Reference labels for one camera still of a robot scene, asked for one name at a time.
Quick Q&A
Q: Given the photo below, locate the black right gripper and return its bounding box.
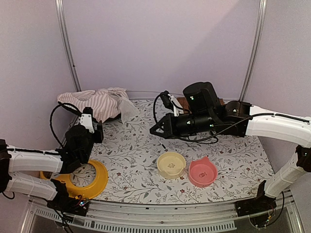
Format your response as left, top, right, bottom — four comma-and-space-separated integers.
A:
150, 111, 215, 138

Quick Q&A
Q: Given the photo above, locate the pink striped pet tent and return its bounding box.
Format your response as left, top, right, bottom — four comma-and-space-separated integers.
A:
57, 87, 140, 124

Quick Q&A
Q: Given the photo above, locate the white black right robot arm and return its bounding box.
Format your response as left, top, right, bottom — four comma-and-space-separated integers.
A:
150, 82, 311, 212

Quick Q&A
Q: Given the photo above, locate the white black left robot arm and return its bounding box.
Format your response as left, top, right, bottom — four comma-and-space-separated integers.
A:
0, 123, 108, 211

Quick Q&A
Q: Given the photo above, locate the cream pet bowl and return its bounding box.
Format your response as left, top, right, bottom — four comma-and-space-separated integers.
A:
156, 151, 186, 180

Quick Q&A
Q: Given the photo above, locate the pink pet bowl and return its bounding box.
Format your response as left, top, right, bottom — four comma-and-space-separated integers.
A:
188, 157, 218, 188

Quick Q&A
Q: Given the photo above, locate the brown woven mat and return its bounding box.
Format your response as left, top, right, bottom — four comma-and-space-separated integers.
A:
177, 97, 225, 110

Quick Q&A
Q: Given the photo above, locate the yellow double bowl holder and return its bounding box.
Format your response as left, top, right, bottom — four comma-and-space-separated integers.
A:
40, 160, 108, 199

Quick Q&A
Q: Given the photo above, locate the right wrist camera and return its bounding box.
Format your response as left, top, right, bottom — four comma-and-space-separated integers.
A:
160, 91, 185, 117

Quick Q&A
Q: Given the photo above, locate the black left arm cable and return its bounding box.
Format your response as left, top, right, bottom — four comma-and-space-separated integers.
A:
50, 101, 83, 149

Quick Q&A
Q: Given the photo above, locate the aluminium front rail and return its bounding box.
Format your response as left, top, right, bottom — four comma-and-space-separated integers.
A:
21, 190, 304, 233

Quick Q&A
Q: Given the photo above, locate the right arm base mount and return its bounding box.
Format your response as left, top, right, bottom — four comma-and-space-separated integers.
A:
235, 181, 276, 216

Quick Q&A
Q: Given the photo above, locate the left aluminium frame post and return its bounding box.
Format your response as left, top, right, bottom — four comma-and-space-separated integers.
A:
55, 0, 82, 92

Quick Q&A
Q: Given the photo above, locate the aluminium frame post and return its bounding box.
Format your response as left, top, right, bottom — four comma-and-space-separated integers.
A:
55, 0, 82, 92
239, 0, 267, 101

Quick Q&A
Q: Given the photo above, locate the right aluminium frame post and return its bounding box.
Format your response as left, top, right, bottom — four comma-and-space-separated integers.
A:
239, 0, 267, 101

